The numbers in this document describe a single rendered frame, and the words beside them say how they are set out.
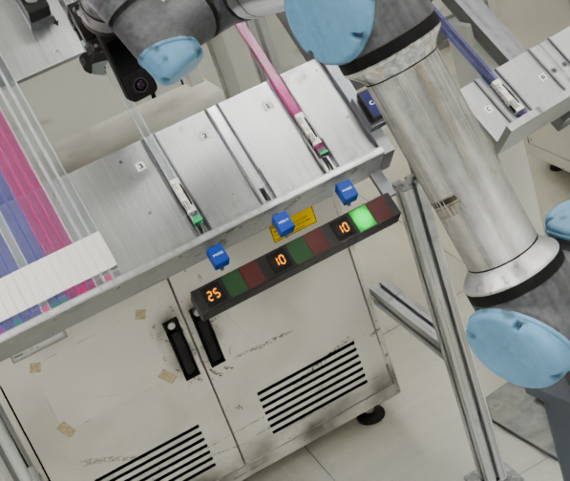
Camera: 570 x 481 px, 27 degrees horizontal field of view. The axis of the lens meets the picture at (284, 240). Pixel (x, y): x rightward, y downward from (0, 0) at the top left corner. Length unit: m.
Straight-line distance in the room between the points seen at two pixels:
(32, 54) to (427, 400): 1.10
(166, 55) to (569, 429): 0.70
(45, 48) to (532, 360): 0.96
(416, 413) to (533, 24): 0.99
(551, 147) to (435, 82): 1.82
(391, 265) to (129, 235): 1.30
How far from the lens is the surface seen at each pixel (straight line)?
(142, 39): 1.53
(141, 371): 2.14
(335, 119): 1.83
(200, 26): 1.56
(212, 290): 1.71
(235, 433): 2.27
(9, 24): 1.93
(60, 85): 3.66
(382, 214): 1.78
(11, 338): 1.68
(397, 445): 2.37
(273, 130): 1.81
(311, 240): 1.75
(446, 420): 2.40
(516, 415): 2.35
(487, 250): 1.27
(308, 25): 1.22
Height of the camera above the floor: 1.48
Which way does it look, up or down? 27 degrees down
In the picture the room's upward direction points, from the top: 20 degrees counter-clockwise
